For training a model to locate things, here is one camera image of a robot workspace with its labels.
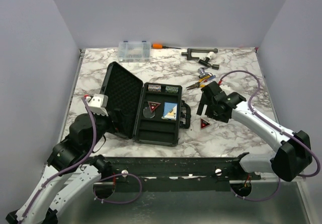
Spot red triangle all-in button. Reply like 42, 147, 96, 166
200, 118, 211, 129
147, 101, 160, 112

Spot clear round dealer button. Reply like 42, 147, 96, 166
142, 107, 155, 119

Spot blue playing card deck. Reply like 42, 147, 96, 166
162, 102, 178, 121

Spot black foam lined carry case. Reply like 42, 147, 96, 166
100, 62, 191, 146

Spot green blue poker chip stack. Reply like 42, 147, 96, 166
166, 86, 179, 94

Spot orange blue poker chip stack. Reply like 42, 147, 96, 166
147, 84, 162, 92

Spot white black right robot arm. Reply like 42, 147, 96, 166
197, 82, 312, 182

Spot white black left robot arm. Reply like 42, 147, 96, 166
6, 99, 157, 223

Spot yellow black pliers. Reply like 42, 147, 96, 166
186, 76, 210, 90

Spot white cylinder connector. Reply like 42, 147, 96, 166
206, 52, 215, 61

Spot black metal puller tool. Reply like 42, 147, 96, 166
181, 48, 218, 60

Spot clear plastic screw box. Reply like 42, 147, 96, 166
117, 41, 151, 62

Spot clear handle red screwdriver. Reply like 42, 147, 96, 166
201, 75, 216, 83

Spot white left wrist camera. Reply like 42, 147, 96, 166
85, 94, 108, 116

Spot black T-handle tool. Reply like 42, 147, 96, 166
198, 59, 220, 70

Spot aluminium rail frame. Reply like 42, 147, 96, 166
40, 161, 306, 184

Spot orange handle screwdriver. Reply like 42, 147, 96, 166
151, 43, 181, 49

